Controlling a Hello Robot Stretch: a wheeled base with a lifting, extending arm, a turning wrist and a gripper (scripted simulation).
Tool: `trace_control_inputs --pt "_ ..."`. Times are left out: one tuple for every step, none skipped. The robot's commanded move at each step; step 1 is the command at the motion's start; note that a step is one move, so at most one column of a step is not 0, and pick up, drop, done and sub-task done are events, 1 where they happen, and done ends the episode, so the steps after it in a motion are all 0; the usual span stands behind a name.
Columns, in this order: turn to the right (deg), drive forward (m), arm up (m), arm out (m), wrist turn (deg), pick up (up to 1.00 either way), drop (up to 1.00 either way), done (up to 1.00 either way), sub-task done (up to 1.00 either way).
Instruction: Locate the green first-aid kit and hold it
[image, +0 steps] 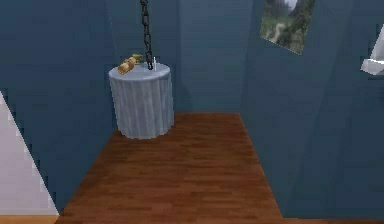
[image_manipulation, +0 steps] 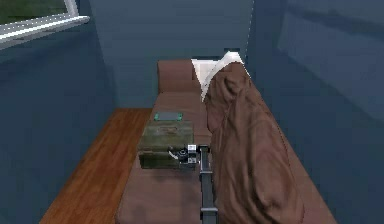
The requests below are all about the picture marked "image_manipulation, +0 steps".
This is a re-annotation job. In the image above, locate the brown bed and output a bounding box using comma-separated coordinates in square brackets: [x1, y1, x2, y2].
[114, 59, 338, 224]

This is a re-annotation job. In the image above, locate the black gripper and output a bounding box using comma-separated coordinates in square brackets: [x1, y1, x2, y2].
[167, 148, 190, 165]

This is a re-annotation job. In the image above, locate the green-edged grey tablet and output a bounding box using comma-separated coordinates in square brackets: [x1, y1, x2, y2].
[153, 111, 184, 122]

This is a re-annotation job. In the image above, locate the white pillow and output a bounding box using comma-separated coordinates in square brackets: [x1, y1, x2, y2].
[191, 50, 245, 103]

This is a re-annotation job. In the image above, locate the green first-aid kit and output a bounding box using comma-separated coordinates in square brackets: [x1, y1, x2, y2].
[137, 120, 196, 170]

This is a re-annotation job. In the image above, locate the white framed window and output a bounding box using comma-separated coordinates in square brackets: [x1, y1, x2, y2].
[0, 0, 91, 51]

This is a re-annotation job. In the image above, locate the brown blanket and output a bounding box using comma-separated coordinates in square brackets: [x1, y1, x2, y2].
[203, 61, 305, 224]

